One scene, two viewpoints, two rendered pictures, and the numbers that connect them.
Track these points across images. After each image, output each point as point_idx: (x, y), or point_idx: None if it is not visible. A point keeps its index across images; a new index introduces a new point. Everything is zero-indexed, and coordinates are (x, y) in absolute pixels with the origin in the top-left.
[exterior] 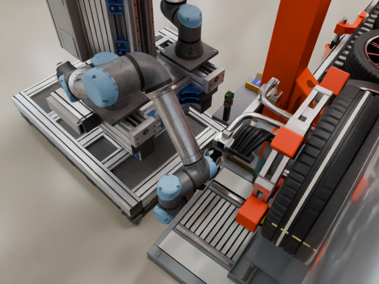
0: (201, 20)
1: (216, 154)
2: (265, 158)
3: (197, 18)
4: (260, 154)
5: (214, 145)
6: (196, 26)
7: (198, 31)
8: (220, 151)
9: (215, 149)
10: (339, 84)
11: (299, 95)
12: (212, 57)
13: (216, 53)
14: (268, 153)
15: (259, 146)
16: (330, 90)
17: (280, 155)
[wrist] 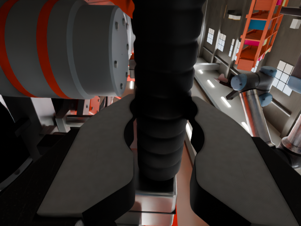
0: (290, 78)
1: (153, 151)
2: (26, 58)
3: (293, 89)
4: (47, 65)
5: (161, 210)
6: (298, 80)
7: (300, 68)
8: (139, 156)
9: (159, 176)
10: (75, 113)
11: (130, 3)
12: (292, 10)
13: (284, 11)
14: (31, 82)
15: (67, 87)
16: (75, 111)
17: (6, 89)
